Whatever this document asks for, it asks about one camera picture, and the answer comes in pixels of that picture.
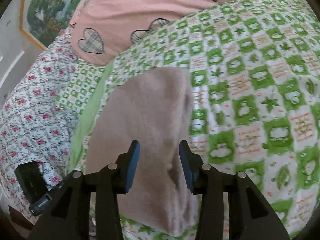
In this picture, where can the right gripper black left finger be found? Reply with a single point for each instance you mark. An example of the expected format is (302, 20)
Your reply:
(67, 215)

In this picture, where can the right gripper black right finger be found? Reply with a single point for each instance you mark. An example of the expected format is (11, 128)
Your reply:
(234, 198)

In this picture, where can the taupe knit sweater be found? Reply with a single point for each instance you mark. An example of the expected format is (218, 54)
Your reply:
(153, 108)

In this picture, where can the white floral bed sheet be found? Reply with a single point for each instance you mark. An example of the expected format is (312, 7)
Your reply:
(40, 115)

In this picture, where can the green checkered frog quilt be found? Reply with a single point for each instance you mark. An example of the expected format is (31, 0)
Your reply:
(254, 68)

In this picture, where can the framed landscape painting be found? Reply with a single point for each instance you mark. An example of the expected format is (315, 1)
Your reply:
(41, 21)

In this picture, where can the pink heart-patterned duvet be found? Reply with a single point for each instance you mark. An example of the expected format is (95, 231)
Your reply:
(105, 28)

